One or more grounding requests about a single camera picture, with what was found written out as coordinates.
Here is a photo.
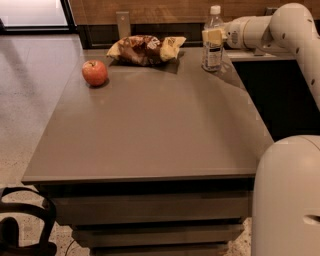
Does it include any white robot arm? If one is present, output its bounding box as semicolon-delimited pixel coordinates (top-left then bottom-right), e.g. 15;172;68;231
202;3;320;256

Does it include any left metal wall bracket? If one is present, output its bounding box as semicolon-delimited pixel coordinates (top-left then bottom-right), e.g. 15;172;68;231
116;11;131;38

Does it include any brown chip bag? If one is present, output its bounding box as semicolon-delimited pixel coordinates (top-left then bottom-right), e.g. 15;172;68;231
107;35;186;66

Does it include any clear blue plastic water bottle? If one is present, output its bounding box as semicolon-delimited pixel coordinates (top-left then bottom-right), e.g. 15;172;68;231
202;5;224;72

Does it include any red apple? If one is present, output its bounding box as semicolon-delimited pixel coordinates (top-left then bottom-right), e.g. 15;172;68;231
82;60;108;86

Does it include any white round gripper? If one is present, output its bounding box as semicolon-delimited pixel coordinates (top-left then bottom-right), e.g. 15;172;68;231
202;19;246;49

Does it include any grey drawer cabinet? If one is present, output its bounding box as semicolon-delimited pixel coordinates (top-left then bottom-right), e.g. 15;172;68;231
23;48;272;256

